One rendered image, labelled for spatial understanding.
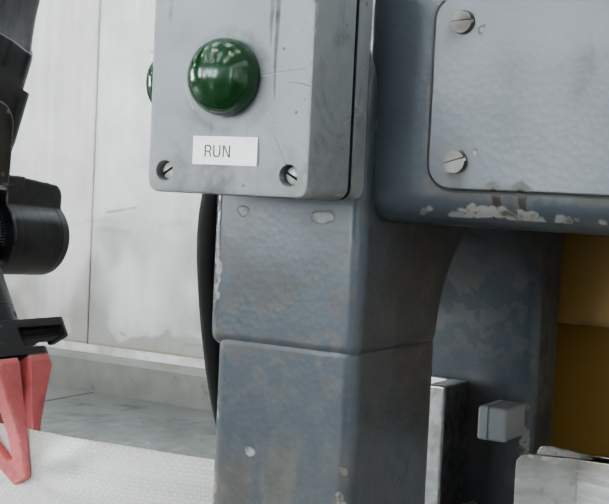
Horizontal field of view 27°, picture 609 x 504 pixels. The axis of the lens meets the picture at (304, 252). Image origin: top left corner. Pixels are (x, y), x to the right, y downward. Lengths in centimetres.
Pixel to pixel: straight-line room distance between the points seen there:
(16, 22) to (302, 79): 45
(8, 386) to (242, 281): 32
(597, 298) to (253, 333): 26
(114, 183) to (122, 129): 31
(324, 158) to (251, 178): 3
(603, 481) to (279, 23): 30
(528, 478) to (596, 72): 25
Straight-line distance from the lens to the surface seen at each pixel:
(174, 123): 50
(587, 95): 48
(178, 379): 700
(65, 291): 753
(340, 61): 49
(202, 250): 57
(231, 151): 48
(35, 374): 84
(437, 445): 69
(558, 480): 65
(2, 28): 88
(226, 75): 47
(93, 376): 738
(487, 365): 71
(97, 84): 741
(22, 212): 91
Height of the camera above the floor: 124
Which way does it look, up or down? 3 degrees down
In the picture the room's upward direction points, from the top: 3 degrees clockwise
